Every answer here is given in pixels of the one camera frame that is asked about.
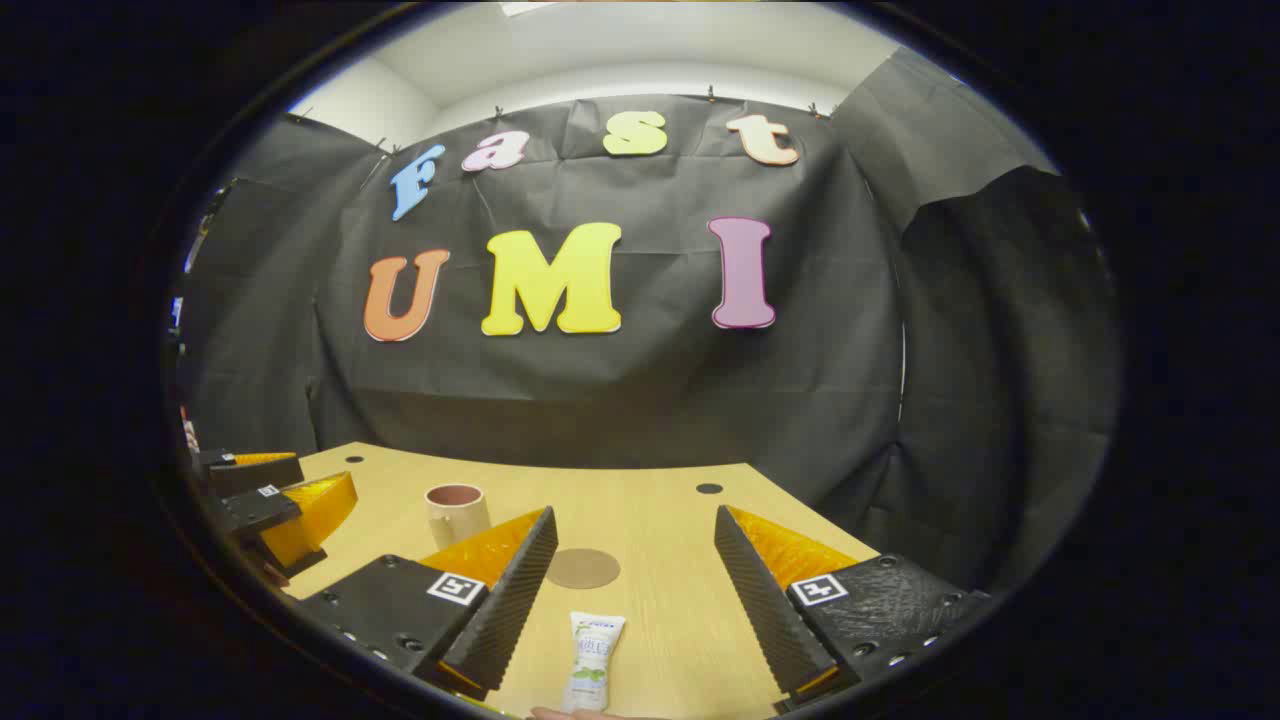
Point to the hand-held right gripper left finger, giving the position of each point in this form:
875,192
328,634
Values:
515,600

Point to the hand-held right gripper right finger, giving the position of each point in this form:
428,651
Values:
765,610

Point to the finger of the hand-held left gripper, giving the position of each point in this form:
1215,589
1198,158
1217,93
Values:
255,508
250,475

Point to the brown round coaster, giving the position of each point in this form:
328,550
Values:
583,569

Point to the beige cup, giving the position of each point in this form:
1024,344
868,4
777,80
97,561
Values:
460,520

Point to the white toothpaste tube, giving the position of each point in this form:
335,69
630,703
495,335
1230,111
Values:
592,660

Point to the wooden desktop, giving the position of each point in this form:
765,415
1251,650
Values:
650,520

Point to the black backdrop cloth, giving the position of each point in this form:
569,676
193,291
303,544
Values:
650,400

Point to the ceiling light panel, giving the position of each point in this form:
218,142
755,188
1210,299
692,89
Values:
525,8

